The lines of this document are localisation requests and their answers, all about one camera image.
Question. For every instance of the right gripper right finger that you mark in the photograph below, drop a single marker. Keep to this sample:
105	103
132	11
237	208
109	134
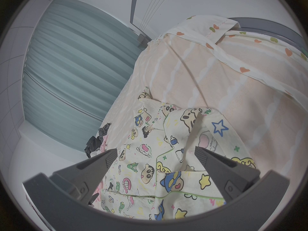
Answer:
228	177

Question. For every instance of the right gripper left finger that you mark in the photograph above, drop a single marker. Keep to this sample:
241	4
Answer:
81	177

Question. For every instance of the white printed pyjama top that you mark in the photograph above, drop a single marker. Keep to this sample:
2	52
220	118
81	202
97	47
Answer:
156	153

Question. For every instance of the pile of clothes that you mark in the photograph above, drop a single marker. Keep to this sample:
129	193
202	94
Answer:
104	144

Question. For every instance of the bed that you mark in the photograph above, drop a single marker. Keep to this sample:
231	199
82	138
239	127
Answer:
216	80

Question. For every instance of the pink printed T-shirt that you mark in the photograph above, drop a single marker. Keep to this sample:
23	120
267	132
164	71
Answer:
99	188

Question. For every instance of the black garment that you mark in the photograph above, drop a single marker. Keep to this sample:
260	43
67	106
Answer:
92	144

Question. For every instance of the dark grey garment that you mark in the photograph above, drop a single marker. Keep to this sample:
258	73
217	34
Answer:
104	130

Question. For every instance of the blue-green curtain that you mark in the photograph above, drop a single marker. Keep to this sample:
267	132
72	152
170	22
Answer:
84	44
60	109

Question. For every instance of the grey bedside table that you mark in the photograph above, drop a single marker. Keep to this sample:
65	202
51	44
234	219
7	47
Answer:
142	39

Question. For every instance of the white printed pillow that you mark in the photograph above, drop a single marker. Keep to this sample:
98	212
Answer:
192	28

